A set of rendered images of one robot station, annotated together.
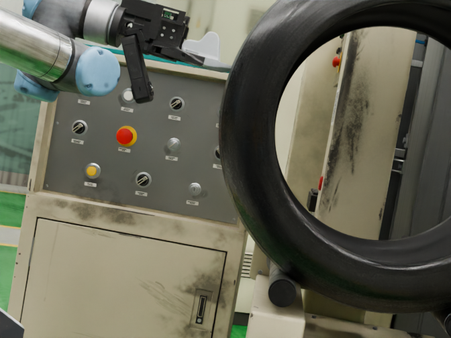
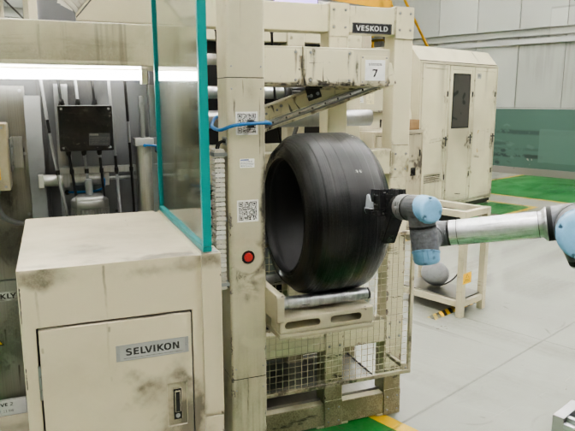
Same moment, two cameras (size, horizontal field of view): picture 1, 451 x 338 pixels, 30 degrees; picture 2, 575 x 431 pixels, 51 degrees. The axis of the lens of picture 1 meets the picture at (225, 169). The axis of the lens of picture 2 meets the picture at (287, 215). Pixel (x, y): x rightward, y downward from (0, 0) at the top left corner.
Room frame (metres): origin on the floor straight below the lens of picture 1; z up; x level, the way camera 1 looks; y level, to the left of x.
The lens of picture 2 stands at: (2.44, 1.66, 1.58)
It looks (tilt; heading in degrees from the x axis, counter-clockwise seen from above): 11 degrees down; 246
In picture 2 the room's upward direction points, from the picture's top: straight up
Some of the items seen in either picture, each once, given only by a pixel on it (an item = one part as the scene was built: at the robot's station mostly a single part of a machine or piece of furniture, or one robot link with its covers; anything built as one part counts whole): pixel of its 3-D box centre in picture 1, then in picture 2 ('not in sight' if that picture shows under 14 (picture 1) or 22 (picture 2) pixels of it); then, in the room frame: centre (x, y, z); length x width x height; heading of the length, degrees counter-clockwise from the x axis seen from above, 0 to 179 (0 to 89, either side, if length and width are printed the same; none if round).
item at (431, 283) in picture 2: not in sight; (441, 254); (-0.54, -2.00, 0.40); 0.60 x 0.35 x 0.80; 108
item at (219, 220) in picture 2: not in sight; (220, 219); (1.83, -0.24, 1.19); 0.05 x 0.04 x 0.48; 87
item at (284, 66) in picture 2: not in sight; (308, 68); (1.34, -0.56, 1.71); 0.61 x 0.25 x 0.15; 177
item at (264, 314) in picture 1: (275, 310); (323, 315); (1.49, -0.13, 0.83); 0.36 x 0.09 x 0.06; 177
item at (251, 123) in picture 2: not in sight; (240, 121); (1.74, -0.27, 1.51); 0.19 x 0.19 x 0.06; 87
